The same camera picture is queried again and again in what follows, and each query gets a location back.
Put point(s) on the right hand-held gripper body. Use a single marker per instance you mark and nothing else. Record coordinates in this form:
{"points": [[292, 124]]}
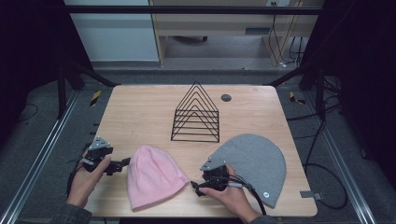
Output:
{"points": [[215, 177]]}

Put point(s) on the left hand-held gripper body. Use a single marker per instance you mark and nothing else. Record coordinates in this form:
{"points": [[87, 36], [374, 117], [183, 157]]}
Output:
{"points": [[96, 151]]}

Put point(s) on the pink knit beanie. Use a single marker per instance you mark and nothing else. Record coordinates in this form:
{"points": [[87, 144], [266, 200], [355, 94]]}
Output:
{"points": [[152, 179]]}

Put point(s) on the grey knit beanie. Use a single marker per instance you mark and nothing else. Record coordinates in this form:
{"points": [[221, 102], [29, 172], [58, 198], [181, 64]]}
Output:
{"points": [[255, 161]]}

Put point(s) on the person's right hand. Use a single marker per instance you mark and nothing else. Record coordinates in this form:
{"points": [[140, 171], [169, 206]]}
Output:
{"points": [[232, 199]]}

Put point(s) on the person's left hand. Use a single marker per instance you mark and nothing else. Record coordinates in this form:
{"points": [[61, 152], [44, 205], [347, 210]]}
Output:
{"points": [[84, 183]]}

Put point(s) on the yellow black hazard tape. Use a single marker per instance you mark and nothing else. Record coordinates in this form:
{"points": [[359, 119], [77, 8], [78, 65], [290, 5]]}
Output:
{"points": [[295, 98], [95, 98]]}

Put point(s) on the black metal stand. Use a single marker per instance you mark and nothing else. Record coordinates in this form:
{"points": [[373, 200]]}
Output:
{"points": [[317, 84], [62, 90]]}

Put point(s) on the grey tape strip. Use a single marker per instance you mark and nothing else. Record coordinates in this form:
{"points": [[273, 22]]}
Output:
{"points": [[309, 194]]}

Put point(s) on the white cabinet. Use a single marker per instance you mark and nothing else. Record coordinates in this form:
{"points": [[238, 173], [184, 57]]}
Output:
{"points": [[115, 34]]}

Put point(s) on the light wooden desk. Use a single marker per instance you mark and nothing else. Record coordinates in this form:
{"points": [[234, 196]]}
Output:
{"points": [[218, 25]]}

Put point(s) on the aluminium floor rail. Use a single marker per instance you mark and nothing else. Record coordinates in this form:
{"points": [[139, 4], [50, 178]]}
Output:
{"points": [[339, 161], [37, 161]]}

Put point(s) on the black horizontal frame bar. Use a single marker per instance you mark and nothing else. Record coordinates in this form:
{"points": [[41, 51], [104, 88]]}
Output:
{"points": [[193, 10]]}

